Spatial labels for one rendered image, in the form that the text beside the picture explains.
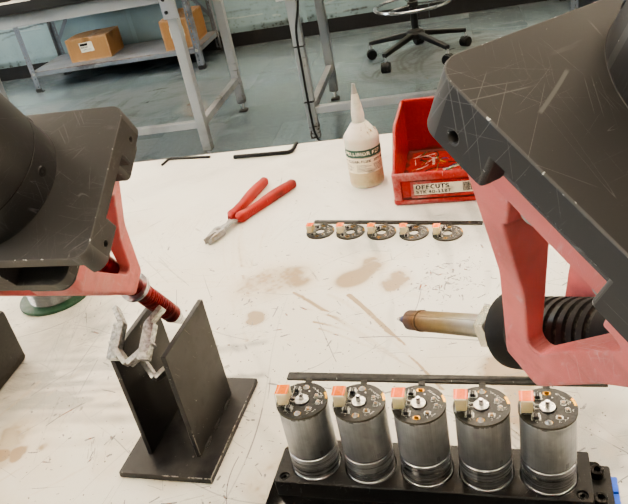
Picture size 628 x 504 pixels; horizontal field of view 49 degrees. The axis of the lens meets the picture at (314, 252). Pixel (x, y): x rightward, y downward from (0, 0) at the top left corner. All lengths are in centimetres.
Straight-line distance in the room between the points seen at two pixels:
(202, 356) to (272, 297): 14
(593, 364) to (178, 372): 26
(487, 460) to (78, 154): 22
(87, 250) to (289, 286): 31
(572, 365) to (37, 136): 20
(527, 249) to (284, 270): 40
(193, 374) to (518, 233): 26
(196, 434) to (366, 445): 11
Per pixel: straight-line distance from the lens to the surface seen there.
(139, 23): 519
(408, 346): 46
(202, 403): 41
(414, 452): 33
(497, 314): 22
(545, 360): 19
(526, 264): 18
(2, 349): 55
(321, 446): 35
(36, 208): 27
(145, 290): 37
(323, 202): 66
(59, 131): 29
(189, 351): 39
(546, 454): 33
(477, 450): 33
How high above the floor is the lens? 103
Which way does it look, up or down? 29 degrees down
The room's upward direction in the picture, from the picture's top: 12 degrees counter-clockwise
